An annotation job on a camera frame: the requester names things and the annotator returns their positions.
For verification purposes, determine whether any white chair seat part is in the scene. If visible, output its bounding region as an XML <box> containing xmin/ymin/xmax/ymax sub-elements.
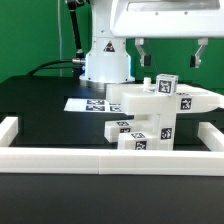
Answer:
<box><xmin>134</xmin><ymin>113</ymin><xmax>176</xmax><ymax>151</ymax></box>

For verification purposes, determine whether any white U-shaped fence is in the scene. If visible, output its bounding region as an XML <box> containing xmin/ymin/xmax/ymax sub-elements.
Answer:
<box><xmin>0</xmin><ymin>117</ymin><xmax>224</xmax><ymax>176</ymax></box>

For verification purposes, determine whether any white chair back frame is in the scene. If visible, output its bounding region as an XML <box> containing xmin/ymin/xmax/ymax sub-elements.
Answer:
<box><xmin>106</xmin><ymin>84</ymin><xmax>224</xmax><ymax>115</ymax></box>

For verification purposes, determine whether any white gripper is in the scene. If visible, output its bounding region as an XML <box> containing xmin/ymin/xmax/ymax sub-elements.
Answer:
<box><xmin>110</xmin><ymin>0</ymin><xmax>224</xmax><ymax>68</ymax></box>

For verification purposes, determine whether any black cable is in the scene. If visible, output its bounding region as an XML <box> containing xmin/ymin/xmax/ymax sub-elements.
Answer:
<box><xmin>27</xmin><ymin>59</ymin><xmax>75</xmax><ymax>77</ymax></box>

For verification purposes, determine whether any white marker base plate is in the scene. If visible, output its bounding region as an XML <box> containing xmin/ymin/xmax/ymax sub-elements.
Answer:
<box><xmin>64</xmin><ymin>98</ymin><xmax>121</xmax><ymax>113</ymax></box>

